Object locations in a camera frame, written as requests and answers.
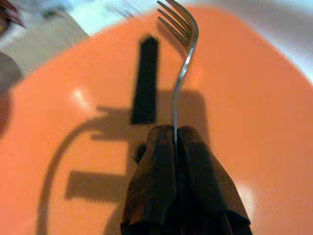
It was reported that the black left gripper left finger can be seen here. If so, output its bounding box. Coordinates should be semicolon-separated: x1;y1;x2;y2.
120;125;179;235

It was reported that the orange plate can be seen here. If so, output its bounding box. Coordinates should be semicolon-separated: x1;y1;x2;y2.
0;5;313;235

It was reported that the beige table mat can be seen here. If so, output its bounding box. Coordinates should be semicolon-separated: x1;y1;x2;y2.
0;14;90;83

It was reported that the silver metal fork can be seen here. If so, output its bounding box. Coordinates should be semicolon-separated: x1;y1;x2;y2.
156;0;200;143

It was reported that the long black strip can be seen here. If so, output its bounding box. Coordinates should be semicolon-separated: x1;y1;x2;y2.
130;36;160;125

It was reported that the dark red object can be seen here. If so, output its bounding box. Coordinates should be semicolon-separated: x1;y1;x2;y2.
0;0;28;29

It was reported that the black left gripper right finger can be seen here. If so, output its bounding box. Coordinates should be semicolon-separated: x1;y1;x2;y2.
176;125;254;235

